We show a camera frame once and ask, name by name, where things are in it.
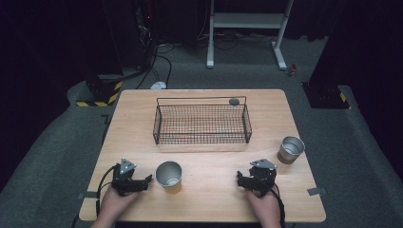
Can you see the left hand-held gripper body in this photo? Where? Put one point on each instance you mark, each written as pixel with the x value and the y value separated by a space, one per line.
pixel 124 177

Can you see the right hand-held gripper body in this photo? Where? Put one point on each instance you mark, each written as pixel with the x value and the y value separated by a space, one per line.
pixel 263 177

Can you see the orange metal cup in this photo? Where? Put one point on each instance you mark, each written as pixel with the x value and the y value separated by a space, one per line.
pixel 168 175

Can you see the silver metal cup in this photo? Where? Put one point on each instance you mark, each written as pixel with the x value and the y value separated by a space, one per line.
pixel 290 148

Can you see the person's left hand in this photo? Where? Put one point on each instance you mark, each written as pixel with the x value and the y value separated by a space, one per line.
pixel 115 204

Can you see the person's right hand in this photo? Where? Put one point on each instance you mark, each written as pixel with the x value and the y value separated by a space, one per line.
pixel 264 207

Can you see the grey tape piece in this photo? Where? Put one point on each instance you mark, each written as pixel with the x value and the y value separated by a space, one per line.
pixel 316 191
pixel 87 195

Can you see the small grey round disc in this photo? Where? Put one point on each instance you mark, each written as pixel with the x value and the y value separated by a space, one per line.
pixel 234 101

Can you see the black yellow striped base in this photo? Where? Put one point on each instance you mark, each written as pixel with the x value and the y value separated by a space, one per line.
pixel 326 98
pixel 101 91

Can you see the white power adapter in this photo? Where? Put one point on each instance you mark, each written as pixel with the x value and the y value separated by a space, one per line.
pixel 158 85

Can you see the small red object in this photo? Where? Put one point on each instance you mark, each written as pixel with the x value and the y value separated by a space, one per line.
pixel 293 70

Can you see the dark equipment rack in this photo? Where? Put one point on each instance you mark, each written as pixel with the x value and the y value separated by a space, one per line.
pixel 144 31

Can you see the white metal stand frame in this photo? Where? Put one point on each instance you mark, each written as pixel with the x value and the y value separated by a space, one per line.
pixel 247 20

